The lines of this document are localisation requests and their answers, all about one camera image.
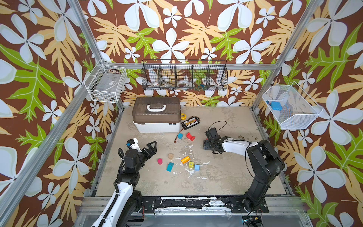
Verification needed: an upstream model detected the orange cylinder block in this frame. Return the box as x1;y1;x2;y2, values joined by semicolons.
181;156;191;164

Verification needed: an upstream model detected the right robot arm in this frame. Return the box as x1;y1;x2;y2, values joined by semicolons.
203;127;285;212

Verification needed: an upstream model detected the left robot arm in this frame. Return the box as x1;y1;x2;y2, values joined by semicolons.
92;138;157;227

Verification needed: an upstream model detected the red arch block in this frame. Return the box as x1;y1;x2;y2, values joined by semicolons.
186;132;195;141

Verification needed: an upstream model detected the teal triangular block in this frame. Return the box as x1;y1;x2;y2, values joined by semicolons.
166;162;174;172

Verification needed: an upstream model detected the black charging board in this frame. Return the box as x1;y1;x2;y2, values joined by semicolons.
181;116;200;130

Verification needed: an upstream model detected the brown lid white toolbox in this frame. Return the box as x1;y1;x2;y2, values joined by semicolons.
132;97;181;133

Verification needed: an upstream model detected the yellow tape measure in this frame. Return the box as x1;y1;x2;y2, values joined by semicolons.
181;113;187;120

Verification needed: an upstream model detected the blue object in basket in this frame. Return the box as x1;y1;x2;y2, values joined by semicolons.
270;101;283;111

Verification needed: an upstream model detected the white mesh basket right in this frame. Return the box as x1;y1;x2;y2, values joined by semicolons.
262;82;323;131

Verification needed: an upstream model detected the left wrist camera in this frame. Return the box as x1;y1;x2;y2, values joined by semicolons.
127;138;142;152

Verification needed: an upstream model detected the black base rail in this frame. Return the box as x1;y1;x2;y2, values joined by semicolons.
141;195;269;214

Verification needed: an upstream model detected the white wire basket left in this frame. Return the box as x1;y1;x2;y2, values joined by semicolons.
85;64;128;103

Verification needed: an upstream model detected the black wire wall basket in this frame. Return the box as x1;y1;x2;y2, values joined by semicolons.
141;59;228;91

